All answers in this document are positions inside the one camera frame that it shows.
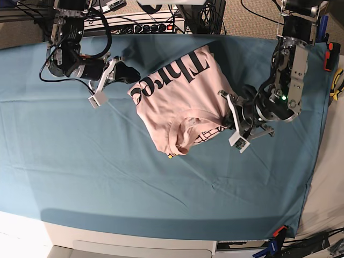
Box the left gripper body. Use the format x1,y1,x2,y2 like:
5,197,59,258
218,90,275,142

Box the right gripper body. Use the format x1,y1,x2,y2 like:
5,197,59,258
80,53,124,85

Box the pink T-shirt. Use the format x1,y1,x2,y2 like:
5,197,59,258
128,45,235,158

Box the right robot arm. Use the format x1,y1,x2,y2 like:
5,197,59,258
43,1,140,94

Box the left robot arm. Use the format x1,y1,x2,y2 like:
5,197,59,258
218,1,321,151

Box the black power strip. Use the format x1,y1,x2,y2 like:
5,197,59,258
110,23,184,35

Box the orange black clamp top right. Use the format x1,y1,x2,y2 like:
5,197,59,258
324,42,341,72

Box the teal table cloth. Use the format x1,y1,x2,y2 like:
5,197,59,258
1,44,332,240

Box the blue clamp bottom right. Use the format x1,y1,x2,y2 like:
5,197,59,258
252,225,289,258

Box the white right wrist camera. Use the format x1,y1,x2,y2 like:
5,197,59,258
88,92,108,109

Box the yellow handled pliers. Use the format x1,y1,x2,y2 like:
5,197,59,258
329,68,343,105

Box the blue handled clamp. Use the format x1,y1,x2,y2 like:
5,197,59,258
316,15,329,43

